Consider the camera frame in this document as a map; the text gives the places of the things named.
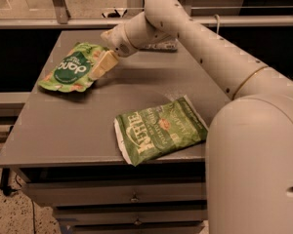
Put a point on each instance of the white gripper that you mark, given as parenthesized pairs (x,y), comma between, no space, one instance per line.
(119,42)

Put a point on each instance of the green rice chip bag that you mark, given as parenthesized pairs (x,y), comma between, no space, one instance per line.
(72,73)

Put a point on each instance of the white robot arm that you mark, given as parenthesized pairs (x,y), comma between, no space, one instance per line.
(249,148)

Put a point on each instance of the green Kettle chip bag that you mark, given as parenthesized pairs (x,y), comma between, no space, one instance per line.
(154,132)

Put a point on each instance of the clear plastic water bottle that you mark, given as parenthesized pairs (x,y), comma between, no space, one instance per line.
(170,46)

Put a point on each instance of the grey drawer cabinet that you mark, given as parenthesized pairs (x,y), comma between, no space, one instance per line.
(64,148)

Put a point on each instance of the grey metal rail frame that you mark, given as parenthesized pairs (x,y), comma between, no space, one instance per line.
(103,13)

